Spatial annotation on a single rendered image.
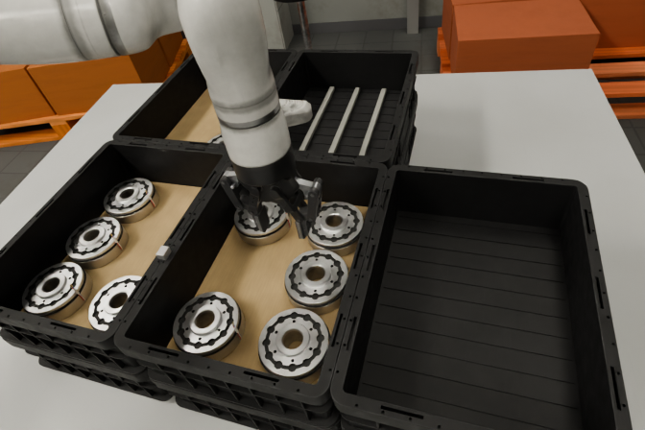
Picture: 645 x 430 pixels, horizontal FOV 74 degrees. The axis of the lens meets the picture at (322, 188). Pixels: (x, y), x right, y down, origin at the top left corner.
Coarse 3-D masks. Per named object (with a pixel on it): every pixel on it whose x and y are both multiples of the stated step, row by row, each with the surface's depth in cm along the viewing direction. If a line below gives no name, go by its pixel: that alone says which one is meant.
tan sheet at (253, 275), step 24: (240, 240) 79; (288, 240) 78; (216, 264) 76; (240, 264) 75; (264, 264) 75; (288, 264) 74; (216, 288) 72; (240, 288) 72; (264, 288) 71; (264, 312) 68; (336, 312) 66; (240, 360) 63
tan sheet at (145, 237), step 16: (160, 192) 92; (176, 192) 91; (192, 192) 91; (160, 208) 88; (176, 208) 88; (128, 224) 87; (144, 224) 86; (160, 224) 85; (176, 224) 85; (128, 240) 83; (144, 240) 83; (160, 240) 82; (128, 256) 80; (144, 256) 80; (96, 272) 79; (112, 272) 78; (128, 272) 78; (144, 272) 77; (96, 288) 76; (64, 320) 72; (80, 320) 72
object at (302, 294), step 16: (304, 256) 71; (320, 256) 70; (336, 256) 70; (288, 272) 69; (336, 272) 68; (288, 288) 67; (304, 288) 66; (320, 288) 66; (336, 288) 66; (320, 304) 65
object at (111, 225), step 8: (88, 224) 84; (96, 224) 83; (104, 224) 83; (112, 224) 83; (80, 232) 82; (112, 232) 81; (120, 232) 81; (72, 240) 81; (104, 240) 80; (112, 240) 79; (72, 248) 80; (80, 248) 79; (88, 248) 79; (96, 248) 79; (104, 248) 78; (72, 256) 78; (80, 256) 78; (88, 256) 77; (96, 256) 78
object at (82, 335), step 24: (120, 144) 89; (144, 144) 88; (168, 144) 87; (216, 168) 79; (168, 240) 68; (0, 312) 62; (24, 312) 62; (120, 312) 60; (72, 336) 58; (96, 336) 57
